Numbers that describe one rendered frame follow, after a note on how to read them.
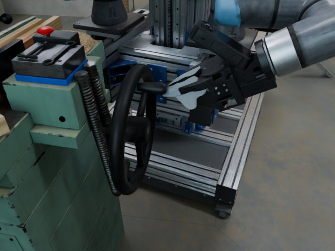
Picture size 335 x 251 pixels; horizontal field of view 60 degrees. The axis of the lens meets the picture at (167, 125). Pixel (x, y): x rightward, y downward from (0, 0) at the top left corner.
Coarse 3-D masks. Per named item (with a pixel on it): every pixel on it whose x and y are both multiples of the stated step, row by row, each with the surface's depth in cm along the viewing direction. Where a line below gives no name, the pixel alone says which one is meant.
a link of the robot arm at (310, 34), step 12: (324, 0) 47; (312, 12) 47; (324, 12) 44; (300, 24) 46; (312, 24) 44; (324, 24) 43; (300, 36) 45; (312, 36) 44; (324, 36) 44; (300, 48) 45; (312, 48) 45; (324, 48) 44; (300, 60) 46; (312, 60) 46; (324, 60) 47
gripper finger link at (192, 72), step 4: (196, 68) 57; (200, 68) 57; (188, 72) 58; (192, 72) 57; (196, 72) 56; (200, 72) 57; (180, 76) 59; (184, 76) 57; (188, 76) 56; (192, 76) 56; (196, 76) 56; (176, 80) 58; (180, 80) 57; (184, 80) 58; (168, 84) 59; (172, 84) 58
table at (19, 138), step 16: (96, 48) 80; (0, 112) 55; (16, 112) 55; (16, 128) 51; (32, 128) 56; (48, 128) 56; (64, 128) 56; (0, 144) 48; (16, 144) 52; (48, 144) 56; (64, 144) 55; (80, 144) 56; (0, 160) 48; (16, 160) 52; (0, 176) 49
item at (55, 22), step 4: (52, 16) 88; (56, 16) 88; (48, 20) 85; (52, 20) 85; (56, 20) 87; (60, 20) 89; (40, 24) 82; (44, 24) 82; (48, 24) 83; (52, 24) 85; (56, 24) 87; (60, 24) 89; (36, 28) 79; (56, 28) 87; (60, 28) 89; (28, 32) 77; (32, 32) 77; (36, 32) 78; (20, 36) 75
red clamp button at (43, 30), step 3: (39, 27) 55; (42, 27) 55; (45, 27) 55; (48, 27) 55; (51, 27) 56; (39, 30) 54; (42, 30) 54; (45, 30) 54; (48, 30) 55; (51, 30) 55; (39, 33) 54; (42, 33) 54; (45, 33) 54; (48, 33) 55
